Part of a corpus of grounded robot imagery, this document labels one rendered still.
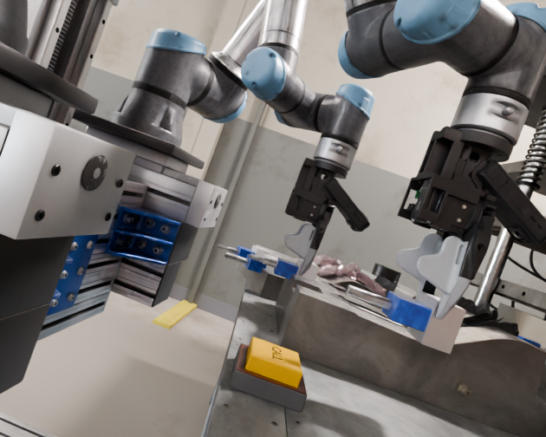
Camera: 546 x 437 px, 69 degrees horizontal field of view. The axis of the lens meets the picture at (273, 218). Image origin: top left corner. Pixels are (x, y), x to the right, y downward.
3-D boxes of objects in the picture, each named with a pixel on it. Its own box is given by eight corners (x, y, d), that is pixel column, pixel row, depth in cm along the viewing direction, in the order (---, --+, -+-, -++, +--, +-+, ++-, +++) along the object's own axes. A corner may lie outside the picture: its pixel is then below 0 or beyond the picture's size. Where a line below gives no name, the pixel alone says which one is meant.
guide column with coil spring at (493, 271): (432, 423, 147) (559, 91, 144) (425, 415, 152) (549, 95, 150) (445, 428, 147) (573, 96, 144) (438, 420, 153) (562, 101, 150)
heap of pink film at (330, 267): (308, 281, 93) (320, 251, 93) (284, 264, 110) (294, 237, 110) (396, 309, 102) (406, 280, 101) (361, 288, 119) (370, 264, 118)
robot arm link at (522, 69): (473, 8, 49) (515, 42, 52) (441, 93, 49) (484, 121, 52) (537, -16, 41) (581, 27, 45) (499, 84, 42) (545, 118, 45)
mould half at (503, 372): (278, 349, 58) (310, 263, 57) (275, 305, 84) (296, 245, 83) (594, 464, 59) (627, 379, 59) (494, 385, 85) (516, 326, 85)
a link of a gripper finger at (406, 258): (379, 283, 54) (408, 221, 51) (419, 298, 54) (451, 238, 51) (383, 293, 51) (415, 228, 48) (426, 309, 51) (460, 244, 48)
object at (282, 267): (243, 270, 74) (253, 243, 74) (244, 266, 79) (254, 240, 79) (309, 294, 74) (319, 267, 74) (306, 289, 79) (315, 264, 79)
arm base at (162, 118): (94, 116, 79) (112, 68, 78) (128, 133, 94) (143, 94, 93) (165, 141, 77) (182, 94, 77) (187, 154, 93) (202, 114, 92)
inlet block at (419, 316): (343, 316, 45) (360, 271, 45) (335, 305, 50) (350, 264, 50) (450, 354, 45) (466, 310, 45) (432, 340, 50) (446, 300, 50)
